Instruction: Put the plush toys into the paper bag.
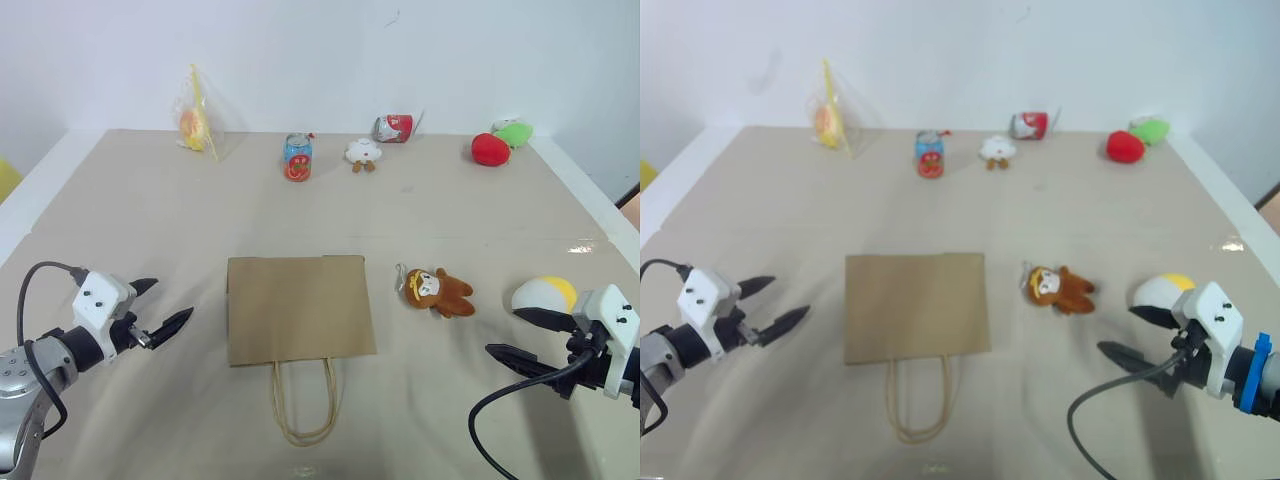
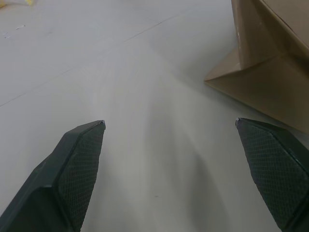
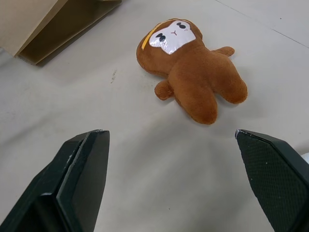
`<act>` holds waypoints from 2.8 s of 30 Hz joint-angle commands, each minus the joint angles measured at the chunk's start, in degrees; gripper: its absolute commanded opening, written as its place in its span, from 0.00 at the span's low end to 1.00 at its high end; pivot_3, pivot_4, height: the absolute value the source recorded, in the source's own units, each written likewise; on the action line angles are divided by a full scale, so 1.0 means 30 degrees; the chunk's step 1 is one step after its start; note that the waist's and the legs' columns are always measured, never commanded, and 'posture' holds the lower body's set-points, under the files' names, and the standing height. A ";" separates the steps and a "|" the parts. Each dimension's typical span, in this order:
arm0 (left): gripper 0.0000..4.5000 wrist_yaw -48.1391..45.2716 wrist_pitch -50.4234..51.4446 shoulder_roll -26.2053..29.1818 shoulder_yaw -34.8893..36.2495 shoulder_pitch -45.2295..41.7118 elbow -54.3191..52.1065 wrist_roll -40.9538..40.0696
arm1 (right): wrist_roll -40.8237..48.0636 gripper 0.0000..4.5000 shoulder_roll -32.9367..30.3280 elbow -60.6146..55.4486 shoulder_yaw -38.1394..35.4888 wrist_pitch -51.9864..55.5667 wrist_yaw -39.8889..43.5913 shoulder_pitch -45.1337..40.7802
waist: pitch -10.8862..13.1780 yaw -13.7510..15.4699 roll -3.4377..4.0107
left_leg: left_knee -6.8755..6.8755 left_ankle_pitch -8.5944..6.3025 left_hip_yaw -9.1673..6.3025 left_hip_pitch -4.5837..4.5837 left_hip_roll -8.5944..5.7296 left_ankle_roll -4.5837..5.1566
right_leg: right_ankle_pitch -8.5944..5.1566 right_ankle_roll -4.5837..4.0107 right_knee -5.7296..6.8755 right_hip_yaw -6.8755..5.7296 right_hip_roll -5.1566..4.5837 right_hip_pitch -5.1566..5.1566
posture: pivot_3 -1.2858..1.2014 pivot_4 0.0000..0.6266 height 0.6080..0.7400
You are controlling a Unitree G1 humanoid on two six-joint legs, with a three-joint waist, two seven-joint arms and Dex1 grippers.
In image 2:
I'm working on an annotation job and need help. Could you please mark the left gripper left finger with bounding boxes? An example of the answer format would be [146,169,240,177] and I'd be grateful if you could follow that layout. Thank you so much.
[0,120,107,232]

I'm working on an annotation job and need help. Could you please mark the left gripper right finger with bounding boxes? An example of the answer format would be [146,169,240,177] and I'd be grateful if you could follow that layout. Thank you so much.
[234,117,309,232]

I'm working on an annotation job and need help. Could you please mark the brown paper bag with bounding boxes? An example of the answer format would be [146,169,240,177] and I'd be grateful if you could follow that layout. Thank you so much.
[204,0,309,135]

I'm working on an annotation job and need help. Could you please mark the yellow plastic bag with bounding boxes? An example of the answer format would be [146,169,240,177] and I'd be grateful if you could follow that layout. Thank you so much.
[0,0,33,9]

